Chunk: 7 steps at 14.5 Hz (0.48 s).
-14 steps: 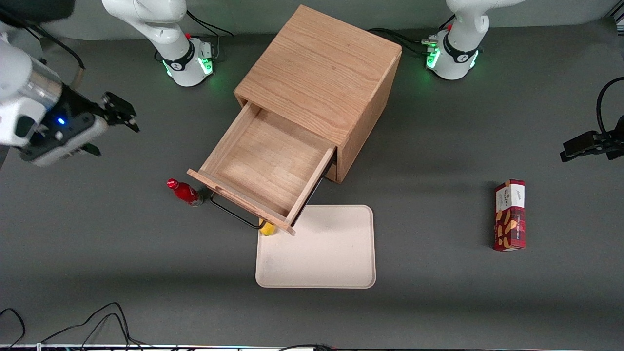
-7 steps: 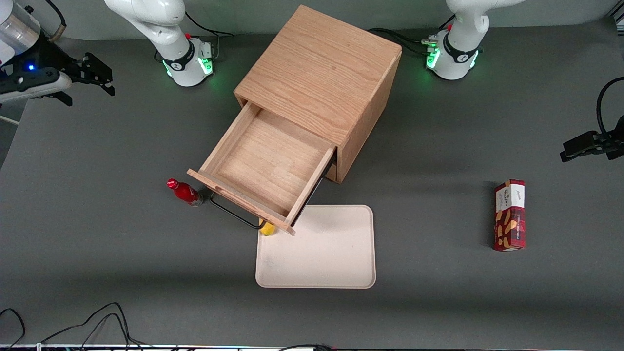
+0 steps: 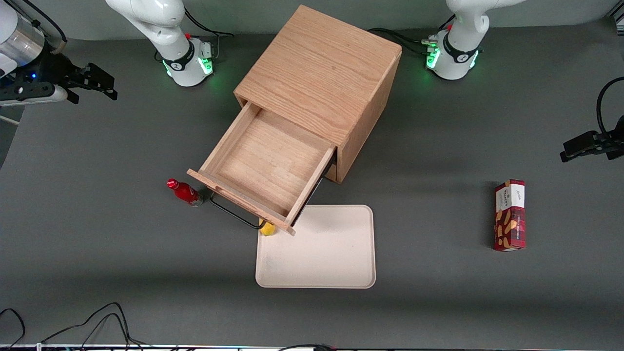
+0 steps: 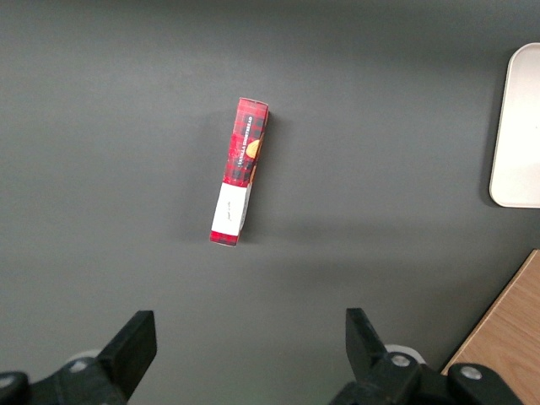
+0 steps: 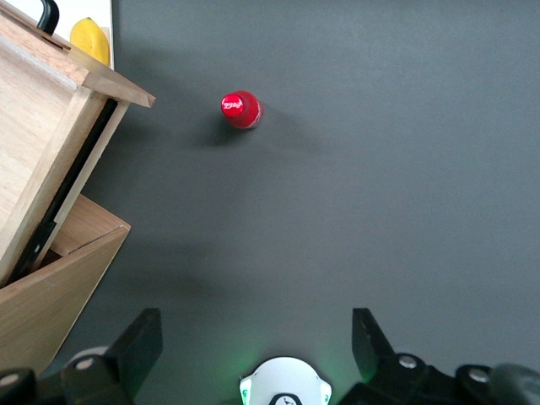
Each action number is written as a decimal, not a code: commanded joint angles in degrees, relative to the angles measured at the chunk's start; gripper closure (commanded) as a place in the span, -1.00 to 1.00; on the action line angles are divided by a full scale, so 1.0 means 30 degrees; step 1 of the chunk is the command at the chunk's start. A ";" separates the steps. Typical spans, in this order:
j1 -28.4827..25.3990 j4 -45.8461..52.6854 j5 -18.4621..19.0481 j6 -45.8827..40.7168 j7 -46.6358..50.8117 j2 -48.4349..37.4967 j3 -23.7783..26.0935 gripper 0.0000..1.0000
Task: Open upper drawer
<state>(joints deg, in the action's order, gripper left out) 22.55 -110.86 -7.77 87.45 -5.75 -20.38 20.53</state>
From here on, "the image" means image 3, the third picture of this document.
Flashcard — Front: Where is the red bottle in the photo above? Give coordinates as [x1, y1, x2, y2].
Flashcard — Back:
[166, 178, 204, 208]

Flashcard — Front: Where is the grey metal frame rail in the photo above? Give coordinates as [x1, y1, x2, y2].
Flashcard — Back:
[606, 11, 624, 36]

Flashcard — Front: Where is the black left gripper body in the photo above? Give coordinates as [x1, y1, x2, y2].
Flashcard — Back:
[597, 115, 624, 160]

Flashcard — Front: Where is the beige plastic tray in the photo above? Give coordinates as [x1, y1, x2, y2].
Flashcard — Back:
[255, 204, 376, 289]

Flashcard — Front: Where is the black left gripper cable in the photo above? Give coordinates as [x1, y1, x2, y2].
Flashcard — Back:
[597, 77, 624, 138]

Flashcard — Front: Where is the black base cable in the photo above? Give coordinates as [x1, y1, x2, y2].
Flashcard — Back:
[368, 28, 432, 49]
[385, 33, 432, 56]
[184, 7, 234, 39]

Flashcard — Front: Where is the black left base cable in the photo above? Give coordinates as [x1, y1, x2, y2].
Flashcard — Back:
[368, 28, 432, 49]
[385, 33, 432, 56]

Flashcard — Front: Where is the black right base cable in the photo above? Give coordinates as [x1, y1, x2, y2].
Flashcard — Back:
[184, 7, 234, 39]

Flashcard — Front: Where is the black floor cable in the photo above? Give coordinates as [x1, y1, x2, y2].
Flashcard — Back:
[39, 302, 147, 351]
[78, 312, 144, 351]
[277, 343, 338, 351]
[0, 308, 26, 350]

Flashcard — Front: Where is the red snack box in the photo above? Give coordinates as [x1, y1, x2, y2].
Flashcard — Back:
[492, 179, 527, 252]

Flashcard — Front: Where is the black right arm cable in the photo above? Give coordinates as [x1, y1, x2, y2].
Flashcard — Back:
[19, 0, 68, 44]

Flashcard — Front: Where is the black metal drawer handle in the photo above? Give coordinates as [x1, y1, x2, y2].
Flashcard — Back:
[209, 191, 267, 230]

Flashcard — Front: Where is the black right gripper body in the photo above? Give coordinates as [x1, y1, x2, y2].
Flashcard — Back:
[0, 49, 86, 104]

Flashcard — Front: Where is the wooden drawer cabinet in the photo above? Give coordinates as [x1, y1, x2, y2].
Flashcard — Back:
[234, 4, 403, 184]

